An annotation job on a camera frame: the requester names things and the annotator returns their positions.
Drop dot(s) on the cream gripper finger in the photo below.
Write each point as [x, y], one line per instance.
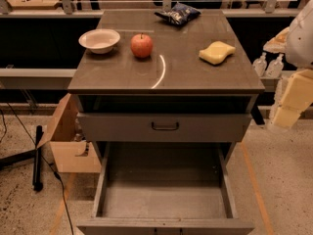
[277, 44]
[285, 118]

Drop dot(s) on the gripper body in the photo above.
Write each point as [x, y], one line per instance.
[301, 41]

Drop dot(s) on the yellow sponge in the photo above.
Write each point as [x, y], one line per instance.
[217, 52]

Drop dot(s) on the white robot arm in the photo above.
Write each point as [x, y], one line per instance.
[299, 52]

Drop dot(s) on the grey drawer cabinet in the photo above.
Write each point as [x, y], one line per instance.
[173, 79]

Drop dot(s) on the open grey middle drawer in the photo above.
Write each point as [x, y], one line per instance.
[164, 189]

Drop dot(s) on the closed grey top drawer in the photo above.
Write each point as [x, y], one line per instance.
[137, 127]

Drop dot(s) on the clear sanitizer bottle right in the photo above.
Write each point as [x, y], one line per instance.
[275, 67]

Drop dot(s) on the clear sanitizer bottle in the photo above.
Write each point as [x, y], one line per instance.
[260, 64]
[275, 67]

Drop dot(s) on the clear sanitizer bottle left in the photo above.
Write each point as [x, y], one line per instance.
[260, 64]

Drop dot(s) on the blue chip bag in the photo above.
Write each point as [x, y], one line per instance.
[180, 14]

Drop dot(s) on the red apple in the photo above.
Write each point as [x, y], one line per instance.
[141, 45]

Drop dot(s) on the white bowl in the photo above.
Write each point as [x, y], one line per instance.
[99, 41]

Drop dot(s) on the cardboard box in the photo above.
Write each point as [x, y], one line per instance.
[70, 153]

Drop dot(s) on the black stand base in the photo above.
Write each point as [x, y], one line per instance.
[35, 156]

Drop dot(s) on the black drawer handle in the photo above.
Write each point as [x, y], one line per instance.
[165, 127]

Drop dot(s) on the grey metal rail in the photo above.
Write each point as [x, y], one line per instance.
[50, 79]

